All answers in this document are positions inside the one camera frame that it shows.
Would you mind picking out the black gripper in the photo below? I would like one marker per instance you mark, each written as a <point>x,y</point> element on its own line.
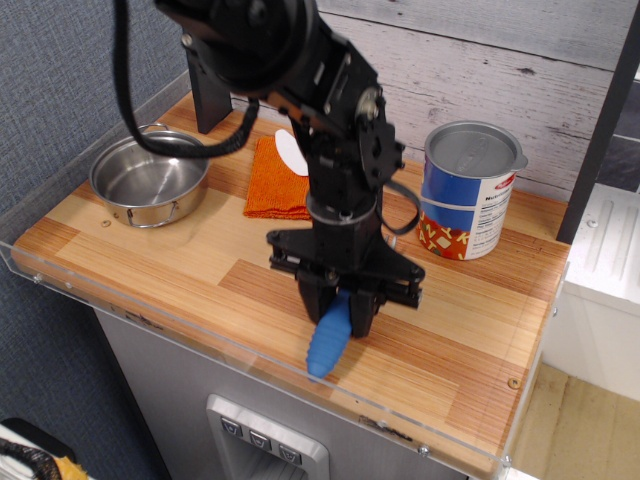
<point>349,253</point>

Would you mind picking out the blue handled metal fork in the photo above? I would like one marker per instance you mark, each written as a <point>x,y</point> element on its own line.
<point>330,338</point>

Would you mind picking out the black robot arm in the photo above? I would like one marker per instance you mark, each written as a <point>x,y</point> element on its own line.
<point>283,54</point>

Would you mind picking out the clear acrylic counter guard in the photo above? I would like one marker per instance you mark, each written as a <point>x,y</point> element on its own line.
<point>437,379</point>

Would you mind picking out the orange folded cloth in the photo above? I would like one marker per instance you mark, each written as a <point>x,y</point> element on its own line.
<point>275,192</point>

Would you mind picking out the silver ice dispenser panel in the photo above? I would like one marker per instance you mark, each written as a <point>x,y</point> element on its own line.
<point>252,446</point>

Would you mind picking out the toy soup can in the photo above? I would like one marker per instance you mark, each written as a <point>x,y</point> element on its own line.
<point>469,172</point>

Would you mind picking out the grey toy fridge cabinet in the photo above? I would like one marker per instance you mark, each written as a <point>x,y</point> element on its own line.
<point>171,384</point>

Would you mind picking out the small steel pot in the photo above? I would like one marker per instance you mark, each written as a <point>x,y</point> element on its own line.
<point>141,189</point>

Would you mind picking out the white toy sink unit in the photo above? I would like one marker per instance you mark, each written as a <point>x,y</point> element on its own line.
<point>593,332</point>

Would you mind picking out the yellow object bottom left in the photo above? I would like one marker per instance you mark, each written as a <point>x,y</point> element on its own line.
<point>65,469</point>

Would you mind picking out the yellow handled toy knife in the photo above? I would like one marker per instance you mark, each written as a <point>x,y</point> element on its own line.
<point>290,153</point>

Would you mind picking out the black vertical post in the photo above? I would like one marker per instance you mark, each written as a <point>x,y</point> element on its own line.
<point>212,101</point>

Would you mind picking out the black right frame post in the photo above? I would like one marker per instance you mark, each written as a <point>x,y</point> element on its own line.
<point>614,102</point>

